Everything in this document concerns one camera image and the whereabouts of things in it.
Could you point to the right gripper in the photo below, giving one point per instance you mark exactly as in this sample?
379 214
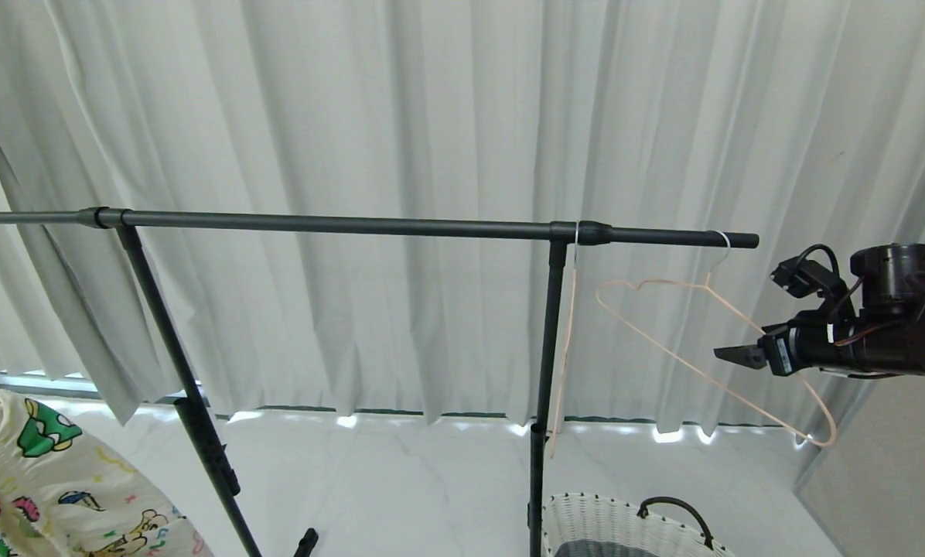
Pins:
810 348

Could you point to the pink clothes hanger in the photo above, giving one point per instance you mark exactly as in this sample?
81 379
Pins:
671 283
561 371

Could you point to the cream printed garment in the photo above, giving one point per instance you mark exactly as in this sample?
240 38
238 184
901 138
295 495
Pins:
60 495

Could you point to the white laundry basket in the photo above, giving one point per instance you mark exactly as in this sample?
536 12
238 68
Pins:
602 526

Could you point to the black clothes rack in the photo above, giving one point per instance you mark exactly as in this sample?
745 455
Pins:
354 225

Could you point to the window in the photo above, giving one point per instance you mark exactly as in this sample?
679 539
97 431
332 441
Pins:
45 384

